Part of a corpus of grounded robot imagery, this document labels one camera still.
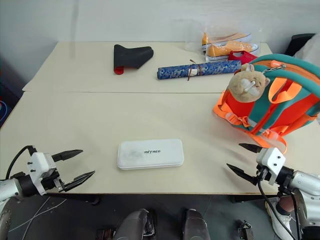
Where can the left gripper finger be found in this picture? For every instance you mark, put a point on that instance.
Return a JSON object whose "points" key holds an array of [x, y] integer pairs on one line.
{"points": [[80, 178], [67, 154]]}

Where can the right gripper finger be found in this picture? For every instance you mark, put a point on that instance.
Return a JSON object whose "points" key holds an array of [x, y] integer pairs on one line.
{"points": [[243, 174], [251, 148]]}

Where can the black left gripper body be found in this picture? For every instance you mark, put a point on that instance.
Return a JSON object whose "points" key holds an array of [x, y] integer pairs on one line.
{"points": [[53, 182]]}

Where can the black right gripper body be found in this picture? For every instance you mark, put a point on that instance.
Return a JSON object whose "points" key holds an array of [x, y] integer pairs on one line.
{"points": [[263, 173]]}

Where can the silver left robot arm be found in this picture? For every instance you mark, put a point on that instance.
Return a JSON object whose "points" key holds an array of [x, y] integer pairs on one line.
{"points": [[7, 187]]}

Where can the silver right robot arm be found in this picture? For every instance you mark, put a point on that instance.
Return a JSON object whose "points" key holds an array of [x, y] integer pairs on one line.
{"points": [[307, 181]]}

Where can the orange and teal backpack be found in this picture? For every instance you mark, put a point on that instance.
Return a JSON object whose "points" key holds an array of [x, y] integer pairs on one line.
{"points": [[275, 112]]}

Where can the white rectangular case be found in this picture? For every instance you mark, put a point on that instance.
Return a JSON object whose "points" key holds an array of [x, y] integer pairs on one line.
{"points": [[150, 155]]}

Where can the white sneaker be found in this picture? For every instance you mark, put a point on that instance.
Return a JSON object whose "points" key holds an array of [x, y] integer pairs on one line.
{"points": [[281, 222]]}

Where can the brown plush hamster charm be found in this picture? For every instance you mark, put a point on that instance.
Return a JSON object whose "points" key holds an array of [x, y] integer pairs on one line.
{"points": [[246, 85]]}

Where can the dark rounded robot leg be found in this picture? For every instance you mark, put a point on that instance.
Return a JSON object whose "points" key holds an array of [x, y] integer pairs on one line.
{"points": [[135, 225], [196, 225]]}

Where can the blue patterned rolled mat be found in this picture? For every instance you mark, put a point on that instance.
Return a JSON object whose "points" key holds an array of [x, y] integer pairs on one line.
{"points": [[215, 68]]}

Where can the red fabric pouch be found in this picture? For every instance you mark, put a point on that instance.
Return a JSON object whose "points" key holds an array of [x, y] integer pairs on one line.
{"points": [[243, 56]]}

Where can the orange canvas shoe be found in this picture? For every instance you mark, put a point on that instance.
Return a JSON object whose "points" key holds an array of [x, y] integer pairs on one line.
{"points": [[225, 38], [225, 49]]}

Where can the black chair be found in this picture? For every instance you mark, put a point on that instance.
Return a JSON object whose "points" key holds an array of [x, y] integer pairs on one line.
{"points": [[293, 43]]}

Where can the orange sneakers in bag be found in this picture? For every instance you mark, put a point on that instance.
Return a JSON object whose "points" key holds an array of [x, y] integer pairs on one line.
{"points": [[255, 32]]}

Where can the white cloth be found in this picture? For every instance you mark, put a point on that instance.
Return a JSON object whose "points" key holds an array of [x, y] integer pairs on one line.
{"points": [[311, 46]]}

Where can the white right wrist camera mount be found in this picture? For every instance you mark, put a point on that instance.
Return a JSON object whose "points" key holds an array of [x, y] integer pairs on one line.
{"points": [[272, 157]]}

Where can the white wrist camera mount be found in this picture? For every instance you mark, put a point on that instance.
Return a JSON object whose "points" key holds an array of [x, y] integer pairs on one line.
{"points": [[40, 162], [272, 157]]}

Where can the black table frame bar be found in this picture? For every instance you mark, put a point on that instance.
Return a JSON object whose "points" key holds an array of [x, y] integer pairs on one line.
{"points": [[250, 198], [75, 198]]}

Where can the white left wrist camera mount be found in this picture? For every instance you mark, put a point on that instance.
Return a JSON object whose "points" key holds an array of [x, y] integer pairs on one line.
{"points": [[40, 162]]}

